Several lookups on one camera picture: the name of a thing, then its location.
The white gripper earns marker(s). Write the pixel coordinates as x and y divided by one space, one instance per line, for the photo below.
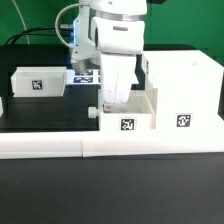
116 78

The white front drawer box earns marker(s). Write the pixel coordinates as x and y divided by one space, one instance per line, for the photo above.
136 115

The white drawer box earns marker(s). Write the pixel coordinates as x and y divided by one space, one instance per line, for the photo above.
136 115
39 81

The white drawer cabinet frame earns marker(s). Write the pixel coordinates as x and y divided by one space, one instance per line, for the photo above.
185 87

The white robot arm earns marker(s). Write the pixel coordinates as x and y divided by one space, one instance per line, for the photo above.
110 34

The white rear drawer box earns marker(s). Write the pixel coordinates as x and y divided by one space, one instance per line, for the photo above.
39 81

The white marker sheet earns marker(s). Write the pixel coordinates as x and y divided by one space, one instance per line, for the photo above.
89 77

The white front fence right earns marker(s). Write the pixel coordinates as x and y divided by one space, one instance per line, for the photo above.
152 142

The white fence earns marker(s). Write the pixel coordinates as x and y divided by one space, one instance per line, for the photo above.
152 142
40 145

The white front fence left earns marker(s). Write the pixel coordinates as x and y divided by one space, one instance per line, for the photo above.
40 145

